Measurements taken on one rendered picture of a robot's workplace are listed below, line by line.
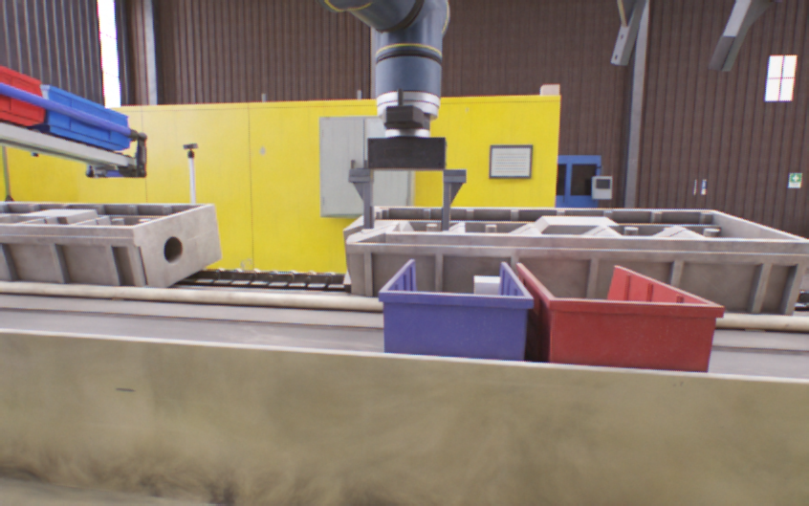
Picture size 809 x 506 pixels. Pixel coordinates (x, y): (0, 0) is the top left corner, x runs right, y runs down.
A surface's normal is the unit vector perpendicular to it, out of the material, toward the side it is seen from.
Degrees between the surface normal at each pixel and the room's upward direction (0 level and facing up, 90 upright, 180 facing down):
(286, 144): 90
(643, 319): 92
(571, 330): 92
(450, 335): 92
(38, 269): 100
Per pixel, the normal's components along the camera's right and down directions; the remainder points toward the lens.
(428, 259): -0.14, 0.28
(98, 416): -0.13, 0.05
